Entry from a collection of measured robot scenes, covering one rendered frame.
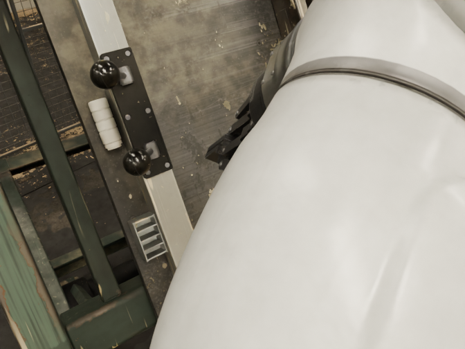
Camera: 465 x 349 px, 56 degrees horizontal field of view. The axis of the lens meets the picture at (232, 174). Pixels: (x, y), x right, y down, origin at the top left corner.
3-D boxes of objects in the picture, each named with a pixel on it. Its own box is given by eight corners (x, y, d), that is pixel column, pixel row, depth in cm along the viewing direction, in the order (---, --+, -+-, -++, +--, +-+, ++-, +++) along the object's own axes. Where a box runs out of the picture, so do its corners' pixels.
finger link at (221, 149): (295, 129, 39) (291, 143, 39) (248, 157, 50) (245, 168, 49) (257, 112, 38) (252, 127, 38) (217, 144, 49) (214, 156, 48)
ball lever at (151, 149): (145, 163, 71) (125, 182, 58) (137, 141, 70) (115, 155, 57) (167, 156, 71) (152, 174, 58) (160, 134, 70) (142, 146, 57)
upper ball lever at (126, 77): (119, 91, 69) (92, 93, 55) (111, 67, 68) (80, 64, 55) (142, 84, 68) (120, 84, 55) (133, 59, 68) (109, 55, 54)
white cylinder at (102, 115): (86, 103, 69) (104, 151, 71) (89, 101, 67) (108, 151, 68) (104, 98, 70) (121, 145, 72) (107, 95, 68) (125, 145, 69)
